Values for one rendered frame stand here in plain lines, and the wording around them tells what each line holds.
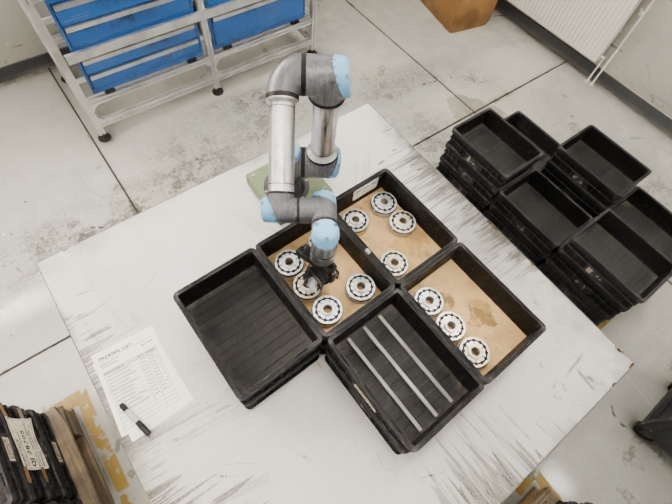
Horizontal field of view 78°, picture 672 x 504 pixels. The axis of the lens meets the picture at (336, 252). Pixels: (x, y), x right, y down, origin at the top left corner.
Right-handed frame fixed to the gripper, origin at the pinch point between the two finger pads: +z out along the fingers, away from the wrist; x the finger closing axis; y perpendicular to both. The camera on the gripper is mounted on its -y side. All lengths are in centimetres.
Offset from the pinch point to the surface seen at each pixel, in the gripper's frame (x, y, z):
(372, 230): 30.7, -4.5, 0.9
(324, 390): -16.9, 29.4, 15.8
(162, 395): -60, -2, 17
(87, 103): -22, -191, 54
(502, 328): 42, 52, 1
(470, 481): 3, 80, 16
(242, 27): 85, -190, 39
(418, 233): 44.3, 6.8, 0.5
